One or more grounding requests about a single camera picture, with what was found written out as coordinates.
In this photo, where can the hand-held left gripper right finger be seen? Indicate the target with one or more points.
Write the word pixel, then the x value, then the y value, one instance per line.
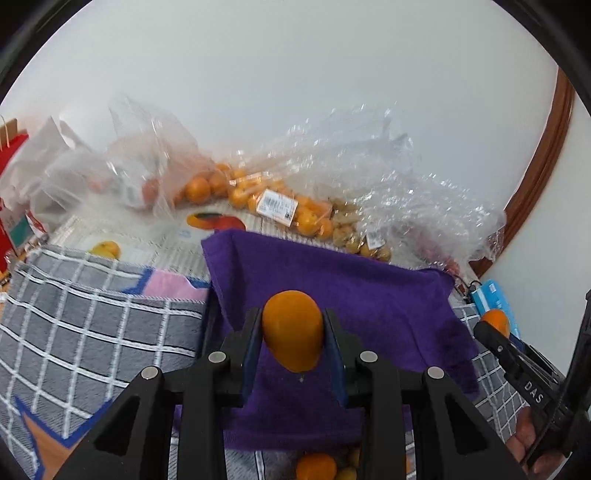
pixel 334 360

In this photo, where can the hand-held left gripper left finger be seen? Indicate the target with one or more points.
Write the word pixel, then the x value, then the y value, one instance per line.
pixel 252 355

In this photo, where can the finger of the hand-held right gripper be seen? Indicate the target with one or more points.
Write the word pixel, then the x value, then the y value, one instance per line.
pixel 540 362
pixel 512 364

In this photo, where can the small mandarin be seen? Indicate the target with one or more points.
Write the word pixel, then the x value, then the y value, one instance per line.
pixel 497 319

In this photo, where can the oval orange kumquat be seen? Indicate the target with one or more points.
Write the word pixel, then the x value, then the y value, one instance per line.
pixel 293 327

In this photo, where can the person's right hand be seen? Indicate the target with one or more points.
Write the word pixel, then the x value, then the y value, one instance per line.
pixel 524 429

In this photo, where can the purple towel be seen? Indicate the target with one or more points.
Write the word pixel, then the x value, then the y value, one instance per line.
pixel 369 300

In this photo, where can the blue tissue packet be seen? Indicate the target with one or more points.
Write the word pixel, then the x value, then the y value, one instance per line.
pixel 491 295

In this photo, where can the round orange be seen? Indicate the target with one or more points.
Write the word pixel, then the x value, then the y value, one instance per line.
pixel 316 467

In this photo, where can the small yellow kumquat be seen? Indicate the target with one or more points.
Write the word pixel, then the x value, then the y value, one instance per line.
pixel 346 474

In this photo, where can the clear bag of longans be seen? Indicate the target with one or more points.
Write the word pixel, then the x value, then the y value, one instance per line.
pixel 344 226

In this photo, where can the labelled clear bag of mandarins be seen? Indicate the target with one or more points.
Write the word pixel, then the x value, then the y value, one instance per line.
pixel 277 205

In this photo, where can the white printed cardboard box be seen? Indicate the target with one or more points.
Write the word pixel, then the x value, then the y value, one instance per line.
pixel 152 240

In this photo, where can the grey checked blanket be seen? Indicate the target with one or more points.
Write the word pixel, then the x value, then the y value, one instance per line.
pixel 92 323

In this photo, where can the large crumpled clear plastic bag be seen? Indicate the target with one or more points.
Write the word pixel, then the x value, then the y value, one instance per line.
pixel 438 217

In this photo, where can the clear plastic bag with oranges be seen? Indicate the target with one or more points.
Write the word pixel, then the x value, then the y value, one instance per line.
pixel 138 152

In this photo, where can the teal and white box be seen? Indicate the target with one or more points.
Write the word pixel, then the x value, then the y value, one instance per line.
pixel 18 233

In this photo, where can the white plastic bag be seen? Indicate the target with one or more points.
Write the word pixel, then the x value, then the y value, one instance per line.
pixel 51 143

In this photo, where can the red paper bag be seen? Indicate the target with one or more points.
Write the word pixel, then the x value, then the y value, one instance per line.
pixel 9 157

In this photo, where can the brown wooden door frame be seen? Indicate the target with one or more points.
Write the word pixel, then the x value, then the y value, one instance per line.
pixel 545 157

